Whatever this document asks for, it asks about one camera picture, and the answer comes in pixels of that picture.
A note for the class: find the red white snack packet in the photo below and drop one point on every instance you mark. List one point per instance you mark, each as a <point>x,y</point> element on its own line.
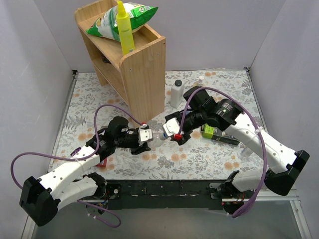
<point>102,164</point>

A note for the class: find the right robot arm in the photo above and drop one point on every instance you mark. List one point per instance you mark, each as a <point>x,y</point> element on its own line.
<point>282,165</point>

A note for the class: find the white bottle black cap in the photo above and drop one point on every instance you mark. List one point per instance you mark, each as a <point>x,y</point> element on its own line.
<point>176,93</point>

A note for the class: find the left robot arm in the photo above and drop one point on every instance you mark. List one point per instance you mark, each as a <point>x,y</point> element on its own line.
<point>43,197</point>

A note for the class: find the wooden shelf unit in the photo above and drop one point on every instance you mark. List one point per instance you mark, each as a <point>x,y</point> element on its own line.
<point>138,77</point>

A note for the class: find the green black product box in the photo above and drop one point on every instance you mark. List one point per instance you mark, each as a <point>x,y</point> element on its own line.
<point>215,134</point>

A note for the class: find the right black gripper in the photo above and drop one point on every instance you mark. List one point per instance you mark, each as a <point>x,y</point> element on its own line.
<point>184,128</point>

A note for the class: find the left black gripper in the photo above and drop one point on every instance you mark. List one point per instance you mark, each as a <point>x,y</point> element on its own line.
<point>137,143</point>

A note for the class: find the green chip bag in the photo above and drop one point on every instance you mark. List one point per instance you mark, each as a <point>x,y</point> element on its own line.
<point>106,25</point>

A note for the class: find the yellow squeeze bottle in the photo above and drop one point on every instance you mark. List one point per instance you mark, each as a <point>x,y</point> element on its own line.
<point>124,29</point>

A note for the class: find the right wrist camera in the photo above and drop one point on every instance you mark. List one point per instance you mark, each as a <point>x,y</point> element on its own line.
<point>171,127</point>

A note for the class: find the beige soap pump bottle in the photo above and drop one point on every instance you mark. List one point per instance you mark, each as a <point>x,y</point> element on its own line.
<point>199,81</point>

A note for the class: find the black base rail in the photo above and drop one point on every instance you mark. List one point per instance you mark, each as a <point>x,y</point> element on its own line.
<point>151,194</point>

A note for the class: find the clear plastic bottle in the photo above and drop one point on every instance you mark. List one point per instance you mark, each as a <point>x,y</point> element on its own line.
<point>156,142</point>

